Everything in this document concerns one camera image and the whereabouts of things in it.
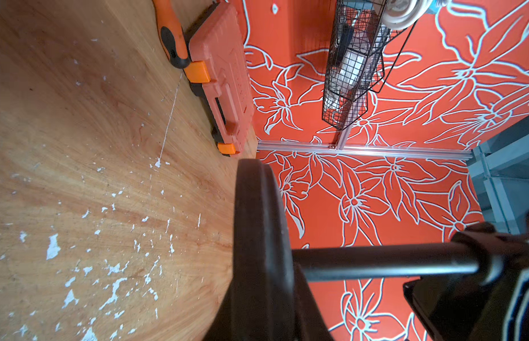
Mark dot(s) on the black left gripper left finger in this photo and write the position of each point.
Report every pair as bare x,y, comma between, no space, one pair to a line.
221,327

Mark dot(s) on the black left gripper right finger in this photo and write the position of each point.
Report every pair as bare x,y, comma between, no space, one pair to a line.
309,323

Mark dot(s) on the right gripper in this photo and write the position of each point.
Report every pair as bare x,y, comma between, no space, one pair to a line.
455,308

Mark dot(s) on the orange plastic tool case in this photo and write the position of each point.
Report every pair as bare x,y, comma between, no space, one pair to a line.
218,74

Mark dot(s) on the black wire wall basket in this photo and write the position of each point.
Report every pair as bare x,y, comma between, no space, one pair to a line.
362,52

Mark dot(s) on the orange black handled screwdriver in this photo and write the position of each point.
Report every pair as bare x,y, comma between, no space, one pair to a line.
171,34

